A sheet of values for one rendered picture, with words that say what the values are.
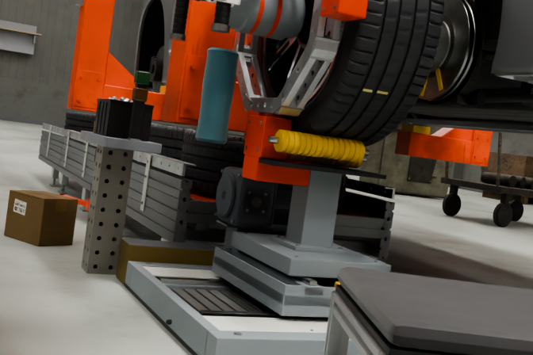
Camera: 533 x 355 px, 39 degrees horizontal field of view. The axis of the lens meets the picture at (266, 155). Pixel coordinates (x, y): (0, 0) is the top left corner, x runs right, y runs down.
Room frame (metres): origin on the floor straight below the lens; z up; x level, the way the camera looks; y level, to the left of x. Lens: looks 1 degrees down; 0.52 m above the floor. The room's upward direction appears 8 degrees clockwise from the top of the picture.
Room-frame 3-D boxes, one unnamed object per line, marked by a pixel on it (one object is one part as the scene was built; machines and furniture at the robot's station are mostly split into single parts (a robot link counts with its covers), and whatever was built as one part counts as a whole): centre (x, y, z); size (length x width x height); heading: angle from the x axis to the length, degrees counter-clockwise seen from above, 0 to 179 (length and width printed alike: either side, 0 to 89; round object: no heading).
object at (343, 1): (1.77, -0.13, 0.85); 0.09 x 0.08 x 0.07; 24
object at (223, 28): (1.81, 0.15, 0.83); 0.04 x 0.04 x 0.16
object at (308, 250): (2.13, -0.15, 0.32); 0.40 x 0.30 x 0.28; 24
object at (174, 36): (2.12, 0.29, 0.83); 0.04 x 0.04 x 0.16
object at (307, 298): (2.13, -0.15, 0.13); 0.50 x 0.36 x 0.10; 24
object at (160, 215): (3.82, 0.39, 0.14); 2.47 x 0.85 x 0.27; 24
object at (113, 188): (2.51, 0.50, 0.21); 0.10 x 0.10 x 0.42; 24
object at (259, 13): (2.03, 0.07, 0.85); 0.21 x 0.14 x 0.14; 114
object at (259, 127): (2.07, -0.03, 0.48); 0.16 x 0.12 x 0.17; 114
